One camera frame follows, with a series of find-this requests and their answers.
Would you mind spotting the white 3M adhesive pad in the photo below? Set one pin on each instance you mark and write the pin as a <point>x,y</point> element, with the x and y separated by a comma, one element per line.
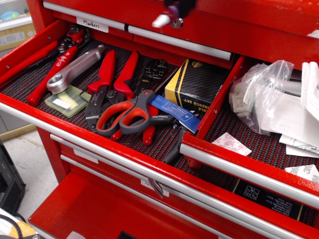
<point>308,172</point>

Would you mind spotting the silver cabinet lock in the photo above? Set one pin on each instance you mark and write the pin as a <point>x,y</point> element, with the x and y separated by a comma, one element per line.
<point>177,23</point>

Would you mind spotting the black multi crimper tool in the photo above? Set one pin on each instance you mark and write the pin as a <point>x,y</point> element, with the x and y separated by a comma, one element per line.
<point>156,74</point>

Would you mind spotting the red handled crimping tool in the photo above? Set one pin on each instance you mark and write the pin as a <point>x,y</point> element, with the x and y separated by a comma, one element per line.
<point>108,90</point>

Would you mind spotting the black drill bit case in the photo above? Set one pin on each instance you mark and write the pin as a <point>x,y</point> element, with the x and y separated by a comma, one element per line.
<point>268,199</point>

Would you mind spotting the blue plastic pouch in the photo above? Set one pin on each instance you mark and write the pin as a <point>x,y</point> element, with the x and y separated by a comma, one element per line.
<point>184,116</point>

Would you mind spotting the green clear plastic case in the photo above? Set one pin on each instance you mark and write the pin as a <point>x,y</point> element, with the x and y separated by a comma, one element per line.
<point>69,102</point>

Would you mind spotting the red glue tube white cap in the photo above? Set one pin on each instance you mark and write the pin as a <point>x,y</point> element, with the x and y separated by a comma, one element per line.
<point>168,16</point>

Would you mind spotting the red grey scissors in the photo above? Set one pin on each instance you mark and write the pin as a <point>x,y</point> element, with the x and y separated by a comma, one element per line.
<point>130,116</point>

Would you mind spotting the white papers stack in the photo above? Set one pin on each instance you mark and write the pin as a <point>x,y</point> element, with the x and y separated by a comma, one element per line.
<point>296,115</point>

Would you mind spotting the silver utility knife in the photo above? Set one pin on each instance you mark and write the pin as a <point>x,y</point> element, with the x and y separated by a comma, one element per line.
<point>61,81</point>

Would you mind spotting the black equipment box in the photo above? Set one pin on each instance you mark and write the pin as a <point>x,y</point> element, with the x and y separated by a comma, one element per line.
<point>12,187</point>

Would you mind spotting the white markers label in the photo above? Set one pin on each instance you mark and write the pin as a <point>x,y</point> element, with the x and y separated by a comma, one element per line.
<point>92,24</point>

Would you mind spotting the clear plastic bag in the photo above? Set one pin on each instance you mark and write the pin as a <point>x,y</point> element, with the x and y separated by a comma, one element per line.
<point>255,97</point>

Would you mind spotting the cardboard box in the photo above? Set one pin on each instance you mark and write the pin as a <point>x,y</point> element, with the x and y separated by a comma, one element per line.
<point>11,38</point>

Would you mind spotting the red tool chest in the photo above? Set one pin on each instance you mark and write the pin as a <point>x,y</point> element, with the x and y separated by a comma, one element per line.
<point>109,189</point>

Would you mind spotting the black yellow wrench set box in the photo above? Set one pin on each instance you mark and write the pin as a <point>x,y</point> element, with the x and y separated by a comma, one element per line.
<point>195,85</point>

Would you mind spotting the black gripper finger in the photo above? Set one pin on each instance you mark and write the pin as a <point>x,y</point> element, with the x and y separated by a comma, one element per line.
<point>168,2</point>
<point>185,6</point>

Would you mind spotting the red handled wire stripper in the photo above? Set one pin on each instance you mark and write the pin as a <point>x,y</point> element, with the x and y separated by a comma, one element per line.
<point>76,37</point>

